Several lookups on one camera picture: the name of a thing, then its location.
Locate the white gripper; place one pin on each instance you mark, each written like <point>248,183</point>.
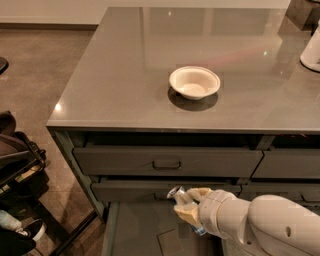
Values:
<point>210,209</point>

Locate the grey open bottom drawer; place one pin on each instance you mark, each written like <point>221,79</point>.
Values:
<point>132,230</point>

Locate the grey top right drawer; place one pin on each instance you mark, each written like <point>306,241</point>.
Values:
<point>291,157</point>

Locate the grey middle left drawer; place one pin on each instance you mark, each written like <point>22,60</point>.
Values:
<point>145,190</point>

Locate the grey counter cabinet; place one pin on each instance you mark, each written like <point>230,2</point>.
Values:
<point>121,84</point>

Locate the grey top left drawer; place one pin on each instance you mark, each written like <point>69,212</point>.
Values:
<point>171,154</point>

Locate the grey middle right drawer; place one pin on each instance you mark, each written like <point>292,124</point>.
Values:
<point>301,193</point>

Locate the white appliance on counter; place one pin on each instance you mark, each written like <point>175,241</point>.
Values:
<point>310,57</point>

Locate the grey square card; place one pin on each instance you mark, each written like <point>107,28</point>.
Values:
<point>170,243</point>

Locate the white paper bowl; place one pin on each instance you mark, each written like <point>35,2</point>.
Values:
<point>194,83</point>

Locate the black round object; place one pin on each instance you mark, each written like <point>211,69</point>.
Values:
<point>3,64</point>

